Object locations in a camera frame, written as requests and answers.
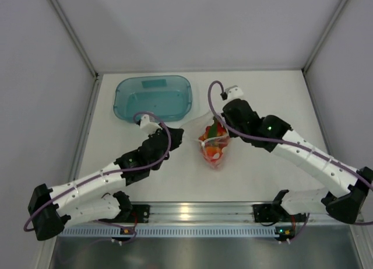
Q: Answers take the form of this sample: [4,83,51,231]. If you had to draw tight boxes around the fake food pieces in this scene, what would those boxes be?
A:
[198,117,230,169]

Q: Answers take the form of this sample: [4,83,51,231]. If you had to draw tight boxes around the clear zip top bag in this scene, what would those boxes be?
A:
[181,111,231,170]

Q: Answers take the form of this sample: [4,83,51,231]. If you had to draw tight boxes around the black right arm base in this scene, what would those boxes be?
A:
[252,204,288,223]

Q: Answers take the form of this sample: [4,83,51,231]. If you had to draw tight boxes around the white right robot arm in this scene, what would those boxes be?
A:
[223,99,372,224]

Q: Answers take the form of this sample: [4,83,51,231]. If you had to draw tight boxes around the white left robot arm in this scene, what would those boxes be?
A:
[24,127,184,241]

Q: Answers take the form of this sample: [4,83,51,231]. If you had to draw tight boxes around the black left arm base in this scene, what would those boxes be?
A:
[100,204,150,224]

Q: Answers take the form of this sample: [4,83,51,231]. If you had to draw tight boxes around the teal plastic bin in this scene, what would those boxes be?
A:
[113,75,193,123]

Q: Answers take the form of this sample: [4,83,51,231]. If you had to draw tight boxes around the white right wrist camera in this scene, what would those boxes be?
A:
[220,85,244,101]

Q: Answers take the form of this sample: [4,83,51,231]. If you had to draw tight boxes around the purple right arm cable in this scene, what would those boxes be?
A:
[207,81,373,191]

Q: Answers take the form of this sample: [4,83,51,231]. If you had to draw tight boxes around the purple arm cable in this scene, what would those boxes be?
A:
[23,111,172,232]
[207,81,373,191]

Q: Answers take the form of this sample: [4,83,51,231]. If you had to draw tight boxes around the aluminium mounting rail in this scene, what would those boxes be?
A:
[46,201,364,224]

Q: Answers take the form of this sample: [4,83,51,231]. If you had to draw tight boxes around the grey slotted cable duct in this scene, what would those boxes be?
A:
[58,225,293,238]

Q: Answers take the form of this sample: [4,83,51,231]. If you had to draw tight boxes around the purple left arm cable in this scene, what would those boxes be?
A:
[23,111,172,232]

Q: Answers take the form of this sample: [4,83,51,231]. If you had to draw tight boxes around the aluminium frame post right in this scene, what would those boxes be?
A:
[301,0,358,73]

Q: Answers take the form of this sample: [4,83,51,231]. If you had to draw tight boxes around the aluminium frame post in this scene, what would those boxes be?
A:
[301,0,358,73]
[43,0,100,77]

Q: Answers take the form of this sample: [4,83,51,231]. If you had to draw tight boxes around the aluminium frame post left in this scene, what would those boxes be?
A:
[43,0,100,77]

